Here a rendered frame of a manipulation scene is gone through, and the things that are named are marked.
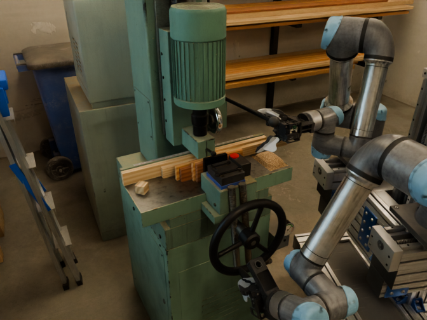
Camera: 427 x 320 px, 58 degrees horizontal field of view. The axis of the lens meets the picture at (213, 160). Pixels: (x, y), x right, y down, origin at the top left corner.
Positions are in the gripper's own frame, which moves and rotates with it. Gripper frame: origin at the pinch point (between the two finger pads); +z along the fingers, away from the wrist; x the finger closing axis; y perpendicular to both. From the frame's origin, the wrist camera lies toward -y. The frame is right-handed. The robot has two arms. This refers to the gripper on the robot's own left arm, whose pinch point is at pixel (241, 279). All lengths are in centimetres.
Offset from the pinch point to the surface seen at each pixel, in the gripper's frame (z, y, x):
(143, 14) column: 16, -91, -5
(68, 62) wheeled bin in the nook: 168, -120, -11
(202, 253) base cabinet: 24.2, -5.4, -1.7
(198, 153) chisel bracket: 16.8, -41.5, 3.0
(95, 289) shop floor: 112, 18, -34
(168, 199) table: 13.9, -29.3, -12.5
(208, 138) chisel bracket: 15.3, -45.7, 7.2
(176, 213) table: 13.6, -23.9, -11.2
